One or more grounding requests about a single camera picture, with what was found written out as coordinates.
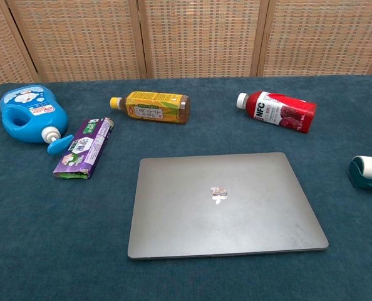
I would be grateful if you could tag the silver laptop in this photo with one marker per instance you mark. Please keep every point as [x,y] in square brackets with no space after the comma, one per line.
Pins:
[179,219]

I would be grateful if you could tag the yellow tea bottle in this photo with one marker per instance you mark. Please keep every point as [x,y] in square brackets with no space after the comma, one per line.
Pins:
[154,108]

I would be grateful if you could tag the purple toothpaste box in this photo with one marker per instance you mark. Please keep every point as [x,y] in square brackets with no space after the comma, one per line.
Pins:
[85,147]

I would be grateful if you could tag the red juice bottle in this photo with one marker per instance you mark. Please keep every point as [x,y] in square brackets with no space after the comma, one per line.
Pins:
[280,113]

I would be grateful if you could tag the woven folding screen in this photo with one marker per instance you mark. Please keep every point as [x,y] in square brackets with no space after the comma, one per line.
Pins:
[198,37]

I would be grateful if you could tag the teal table cloth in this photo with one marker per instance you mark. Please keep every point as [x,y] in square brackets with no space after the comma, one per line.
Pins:
[64,235]

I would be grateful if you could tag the blue detergent bottle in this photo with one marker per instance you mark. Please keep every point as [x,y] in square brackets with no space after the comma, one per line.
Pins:
[35,123]

